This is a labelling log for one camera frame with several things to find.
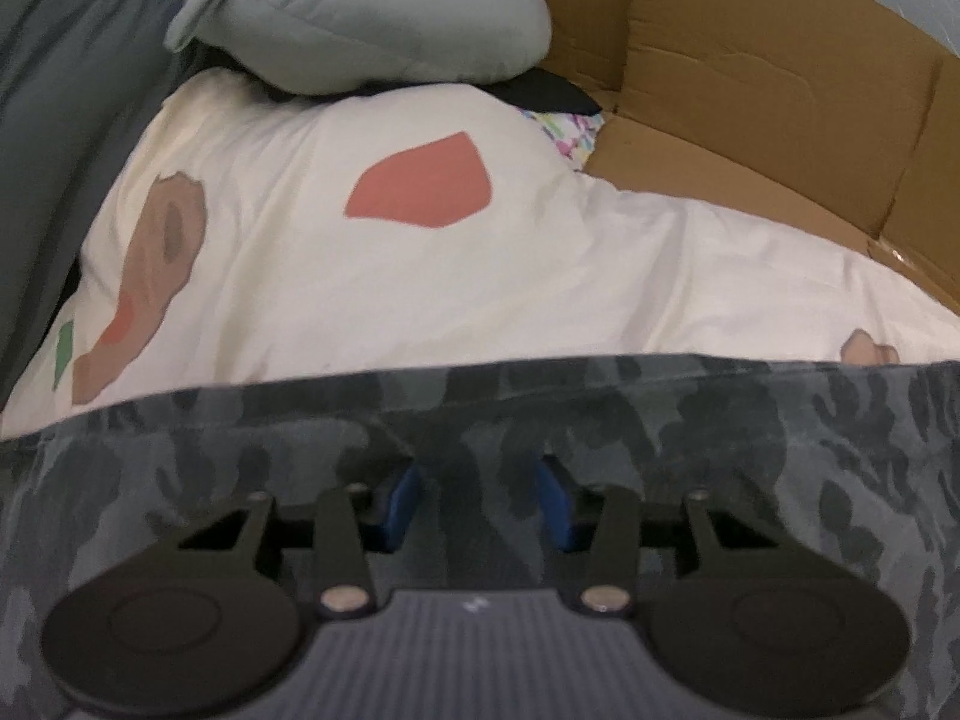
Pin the brown cardboard box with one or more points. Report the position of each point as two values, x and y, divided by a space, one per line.
750 90

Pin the grey camouflage pants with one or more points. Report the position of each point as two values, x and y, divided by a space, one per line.
750 465

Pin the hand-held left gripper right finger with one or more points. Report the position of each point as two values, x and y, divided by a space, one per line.
556 502

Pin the colourful patterned cloth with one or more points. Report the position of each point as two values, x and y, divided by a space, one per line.
570 135

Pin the dark grey bedding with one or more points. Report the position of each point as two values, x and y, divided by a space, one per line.
67 127

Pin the grey neck pillow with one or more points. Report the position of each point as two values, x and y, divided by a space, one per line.
337 30

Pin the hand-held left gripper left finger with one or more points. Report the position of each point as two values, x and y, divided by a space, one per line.
401 506

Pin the cream bear printed blanket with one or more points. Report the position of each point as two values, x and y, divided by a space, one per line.
337 292

